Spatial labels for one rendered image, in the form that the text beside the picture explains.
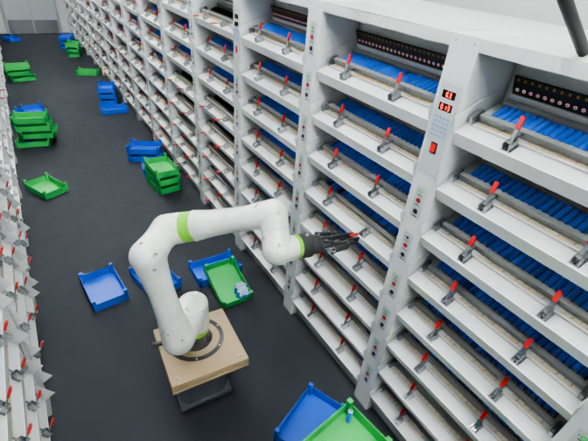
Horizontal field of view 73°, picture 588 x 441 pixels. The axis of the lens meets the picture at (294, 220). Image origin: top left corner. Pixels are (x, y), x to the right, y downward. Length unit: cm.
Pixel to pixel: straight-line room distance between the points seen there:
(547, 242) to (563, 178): 18
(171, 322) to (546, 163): 130
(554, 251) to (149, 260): 119
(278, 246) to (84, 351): 142
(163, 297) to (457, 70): 120
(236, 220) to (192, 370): 73
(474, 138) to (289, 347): 155
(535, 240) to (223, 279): 189
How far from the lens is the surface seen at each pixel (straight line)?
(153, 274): 146
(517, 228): 124
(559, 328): 129
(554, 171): 115
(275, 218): 138
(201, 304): 177
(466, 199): 131
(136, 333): 248
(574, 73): 110
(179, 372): 186
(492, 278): 134
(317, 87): 177
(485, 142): 123
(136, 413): 219
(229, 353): 190
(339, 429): 165
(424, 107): 139
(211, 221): 146
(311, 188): 195
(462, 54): 124
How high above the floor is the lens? 183
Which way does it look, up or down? 34 degrees down
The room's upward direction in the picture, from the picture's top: 5 degrees clockwise
